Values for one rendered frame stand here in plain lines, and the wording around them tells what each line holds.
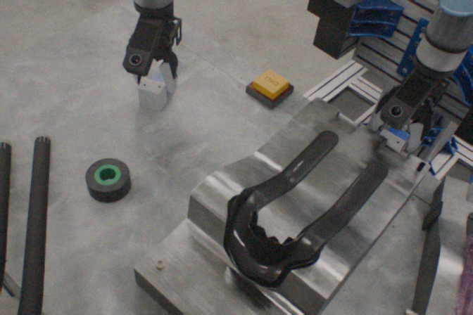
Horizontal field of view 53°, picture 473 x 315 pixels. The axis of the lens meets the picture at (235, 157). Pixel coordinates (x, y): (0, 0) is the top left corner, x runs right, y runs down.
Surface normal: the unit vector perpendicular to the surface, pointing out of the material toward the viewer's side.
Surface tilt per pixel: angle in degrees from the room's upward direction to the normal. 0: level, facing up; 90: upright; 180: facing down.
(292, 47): 0
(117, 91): 0
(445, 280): 13
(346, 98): 0
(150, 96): 90
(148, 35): 28
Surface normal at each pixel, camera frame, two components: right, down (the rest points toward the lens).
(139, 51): -0.04, -0.20
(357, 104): 0.08, -0.63
